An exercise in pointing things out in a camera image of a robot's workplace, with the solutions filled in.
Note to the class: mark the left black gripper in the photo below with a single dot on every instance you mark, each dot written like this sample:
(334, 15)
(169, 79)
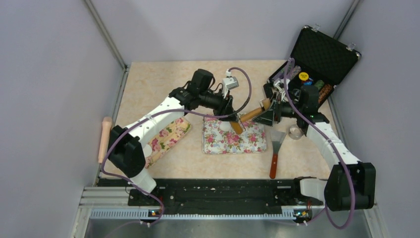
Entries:
(225, 108)

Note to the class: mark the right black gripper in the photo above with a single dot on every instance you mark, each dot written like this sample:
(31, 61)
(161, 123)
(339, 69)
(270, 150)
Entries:
(265, 118)

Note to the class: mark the wooden dough roller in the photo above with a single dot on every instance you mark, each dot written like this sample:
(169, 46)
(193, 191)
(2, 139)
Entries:
(251, 115)

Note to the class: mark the floral tray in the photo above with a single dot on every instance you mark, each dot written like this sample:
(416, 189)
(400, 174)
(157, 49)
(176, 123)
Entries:
(216, 140)

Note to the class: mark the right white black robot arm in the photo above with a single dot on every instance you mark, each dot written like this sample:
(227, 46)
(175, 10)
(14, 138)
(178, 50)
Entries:
(351, 182)

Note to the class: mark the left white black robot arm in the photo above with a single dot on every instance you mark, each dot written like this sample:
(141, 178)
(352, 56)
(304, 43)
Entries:
(126, 144)

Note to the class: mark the black microphone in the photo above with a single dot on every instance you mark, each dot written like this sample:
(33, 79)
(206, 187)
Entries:
(268, 91)

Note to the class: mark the blue poker chip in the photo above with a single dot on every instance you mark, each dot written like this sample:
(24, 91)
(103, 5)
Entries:
(308, 82)

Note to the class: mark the yellow dealer button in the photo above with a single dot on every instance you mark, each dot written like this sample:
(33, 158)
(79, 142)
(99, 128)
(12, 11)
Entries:
(303, 76)

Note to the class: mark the grey poker chip stack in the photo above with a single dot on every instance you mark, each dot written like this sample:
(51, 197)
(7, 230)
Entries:
(295, 71)

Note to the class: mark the green poker chip stack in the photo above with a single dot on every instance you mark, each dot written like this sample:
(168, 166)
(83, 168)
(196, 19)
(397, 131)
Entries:
(319, 85)

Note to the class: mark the brown poker chip stack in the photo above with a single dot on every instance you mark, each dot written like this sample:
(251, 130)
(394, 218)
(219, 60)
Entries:
(324, 93)

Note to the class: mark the black poker chip case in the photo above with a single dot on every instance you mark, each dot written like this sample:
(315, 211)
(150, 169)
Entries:
(323, 58)

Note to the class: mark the folded floral cloth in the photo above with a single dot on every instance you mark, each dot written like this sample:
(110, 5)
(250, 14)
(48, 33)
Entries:
(166, 139)

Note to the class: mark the white round disc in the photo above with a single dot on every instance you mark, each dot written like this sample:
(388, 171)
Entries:
(147, 150)

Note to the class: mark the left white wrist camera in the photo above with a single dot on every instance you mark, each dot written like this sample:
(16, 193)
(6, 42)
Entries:
(228, 83)

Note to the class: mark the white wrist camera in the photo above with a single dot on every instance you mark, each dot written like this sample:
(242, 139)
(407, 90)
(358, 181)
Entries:
(278, 84)
(228, 83)

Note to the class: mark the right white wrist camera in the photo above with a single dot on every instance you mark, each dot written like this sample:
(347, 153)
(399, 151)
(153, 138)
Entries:
(278, 84)

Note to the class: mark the metal spatula wooden handle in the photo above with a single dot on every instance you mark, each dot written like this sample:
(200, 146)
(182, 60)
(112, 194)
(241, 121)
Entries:
(277, 138)

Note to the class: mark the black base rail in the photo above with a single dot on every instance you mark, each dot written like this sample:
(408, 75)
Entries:
(220, 198)

